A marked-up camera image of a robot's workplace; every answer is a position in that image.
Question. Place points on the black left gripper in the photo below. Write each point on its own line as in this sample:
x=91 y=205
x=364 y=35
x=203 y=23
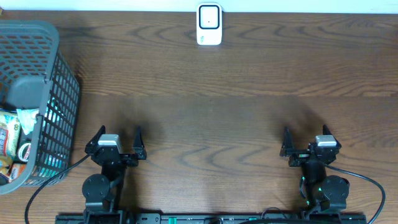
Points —
x=142 y=154

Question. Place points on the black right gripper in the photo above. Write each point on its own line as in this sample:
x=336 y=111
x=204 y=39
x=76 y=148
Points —
x=300 y=155

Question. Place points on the teal small snack packet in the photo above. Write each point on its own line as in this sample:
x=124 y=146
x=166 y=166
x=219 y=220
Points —
x=27 y=119

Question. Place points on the cream snack bag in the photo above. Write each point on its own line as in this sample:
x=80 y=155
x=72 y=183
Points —
x=10 y=131

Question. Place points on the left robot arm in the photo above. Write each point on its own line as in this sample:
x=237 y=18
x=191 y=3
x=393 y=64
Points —
x=102 y=191

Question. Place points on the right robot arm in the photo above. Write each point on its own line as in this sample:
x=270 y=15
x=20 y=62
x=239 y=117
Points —
x=325 y=194

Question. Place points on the white barcode scanner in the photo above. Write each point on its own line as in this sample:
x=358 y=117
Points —
x=209 y=20

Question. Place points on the round black white container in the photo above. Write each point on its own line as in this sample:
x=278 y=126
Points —
x=23 y=152

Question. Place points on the orange snack packet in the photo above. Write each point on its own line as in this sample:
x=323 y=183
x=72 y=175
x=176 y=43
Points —
x=15 y=171

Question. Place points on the grey plastic shopping basket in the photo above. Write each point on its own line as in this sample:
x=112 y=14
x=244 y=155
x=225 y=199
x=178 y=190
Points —
x=35 y=75

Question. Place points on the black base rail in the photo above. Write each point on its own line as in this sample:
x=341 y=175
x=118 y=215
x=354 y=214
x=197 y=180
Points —
x=156 y=218

